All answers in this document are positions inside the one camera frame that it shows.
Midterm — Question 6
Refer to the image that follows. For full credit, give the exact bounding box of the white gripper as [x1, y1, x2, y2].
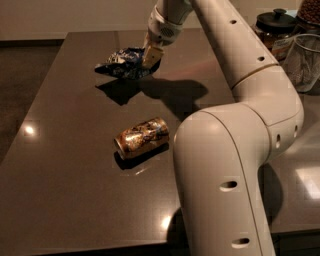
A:
[142, 3, 187, 69]

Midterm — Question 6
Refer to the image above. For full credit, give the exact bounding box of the glass jar with black lid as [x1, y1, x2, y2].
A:
[253, 8, 296, 61]

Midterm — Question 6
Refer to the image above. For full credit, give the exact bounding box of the jar of brown snacks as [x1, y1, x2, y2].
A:
[296, 0, 320, 34]

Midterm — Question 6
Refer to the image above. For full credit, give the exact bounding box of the clear glass cup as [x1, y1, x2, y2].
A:
[282, 34, 320, 93]

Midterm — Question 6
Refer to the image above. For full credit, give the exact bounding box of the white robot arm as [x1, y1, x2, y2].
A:
[145, 0, 304, 256]

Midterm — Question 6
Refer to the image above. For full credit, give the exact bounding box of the gold soda can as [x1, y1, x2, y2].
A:
[114, 117, 169, 160]

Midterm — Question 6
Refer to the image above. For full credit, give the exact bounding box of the large blue chip bag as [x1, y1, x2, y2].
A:
[94, 47, 161, 80]

